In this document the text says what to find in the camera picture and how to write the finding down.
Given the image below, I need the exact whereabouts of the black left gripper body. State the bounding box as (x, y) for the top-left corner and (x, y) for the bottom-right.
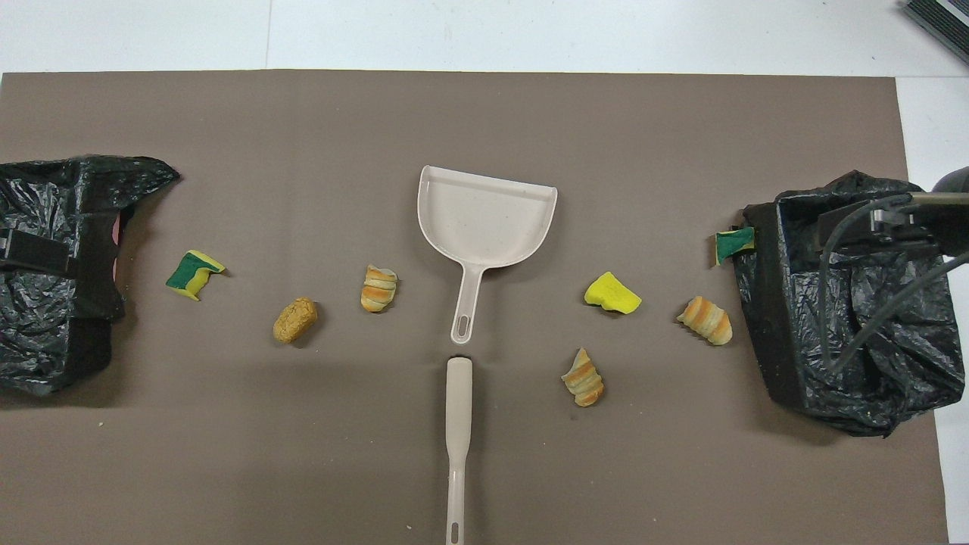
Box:
(0, 229), (76, 275)

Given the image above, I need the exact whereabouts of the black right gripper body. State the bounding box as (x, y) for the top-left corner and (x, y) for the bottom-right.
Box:
(816, 193), (969, 258)

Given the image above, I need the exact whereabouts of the green and yellow sponge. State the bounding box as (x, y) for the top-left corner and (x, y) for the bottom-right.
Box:
(166, 250), (226, 301)
(715, 226), (756, 266)

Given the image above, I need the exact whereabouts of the striped croissant bread roll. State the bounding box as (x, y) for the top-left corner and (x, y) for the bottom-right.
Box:
(561, 348), (605, 407)
(676, 296), (734, 346)
(360, 265), (399, 313)

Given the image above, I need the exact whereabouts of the round golden bread bun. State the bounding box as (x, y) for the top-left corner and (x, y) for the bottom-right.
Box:
(273, 297), (319, 344)

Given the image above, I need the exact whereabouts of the plain yellow sponge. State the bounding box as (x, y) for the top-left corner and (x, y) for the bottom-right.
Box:
(584, 271), (643, 316)

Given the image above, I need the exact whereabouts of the beige plastic dustpan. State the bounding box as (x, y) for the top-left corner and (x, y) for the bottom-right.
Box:
(417, 165), (559, 346)

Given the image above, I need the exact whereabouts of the beige hand brush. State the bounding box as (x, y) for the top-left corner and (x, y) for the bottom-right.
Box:
(444, 357), (474, 545)

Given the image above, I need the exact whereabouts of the black bag over pink bin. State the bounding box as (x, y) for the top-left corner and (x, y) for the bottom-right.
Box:
(0, 155), (181, 396)

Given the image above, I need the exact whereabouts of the black bag lined bin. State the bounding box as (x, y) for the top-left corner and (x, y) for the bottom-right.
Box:
(731, 170), (966, 438)

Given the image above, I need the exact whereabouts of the dark ribbed panel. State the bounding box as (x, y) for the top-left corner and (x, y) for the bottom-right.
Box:
(902, 0), (969, 65)

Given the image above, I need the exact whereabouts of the brown paper table mat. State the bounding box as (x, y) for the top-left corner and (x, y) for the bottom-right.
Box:
(0, 70), (951, 545)

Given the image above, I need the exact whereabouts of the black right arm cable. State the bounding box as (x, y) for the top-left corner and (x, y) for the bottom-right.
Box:
(820, 194), (969, 375)

